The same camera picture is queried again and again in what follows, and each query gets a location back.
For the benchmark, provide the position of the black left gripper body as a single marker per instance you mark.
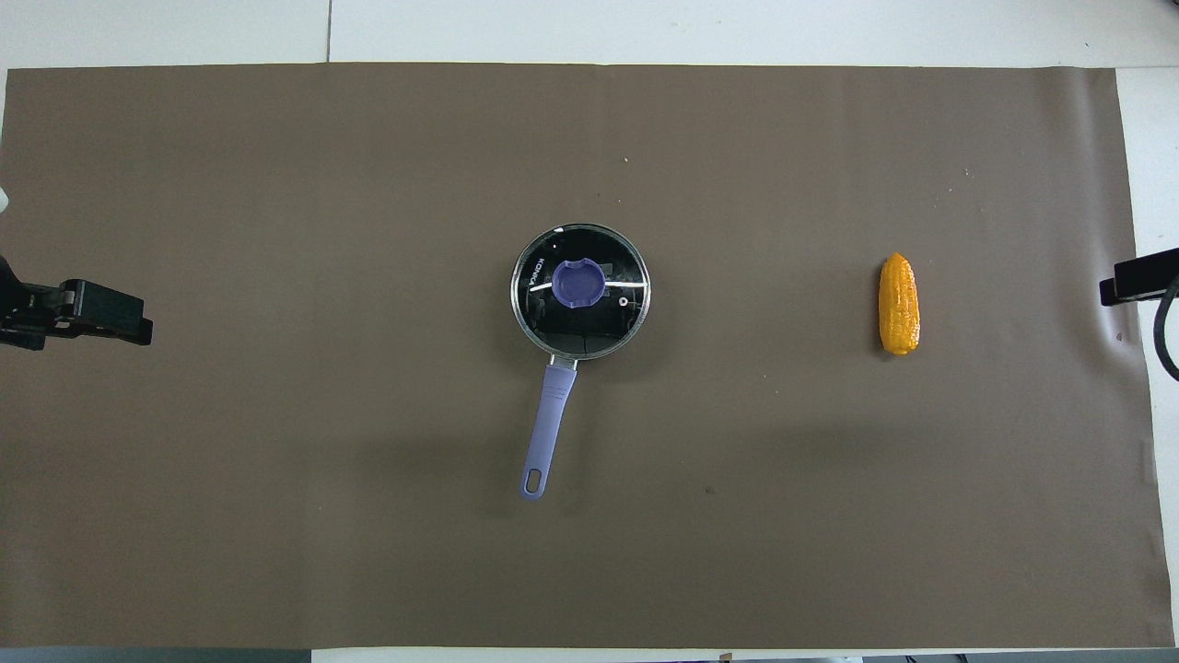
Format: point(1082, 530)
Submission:
point(28, 302)

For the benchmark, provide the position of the yellow corn cob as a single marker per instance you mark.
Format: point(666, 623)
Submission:
point(899, 304)

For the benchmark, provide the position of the glass lid purple knob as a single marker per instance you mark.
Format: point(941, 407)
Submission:
point(578, 284)

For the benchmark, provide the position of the brown table mat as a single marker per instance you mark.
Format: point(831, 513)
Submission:
point(829, 506)

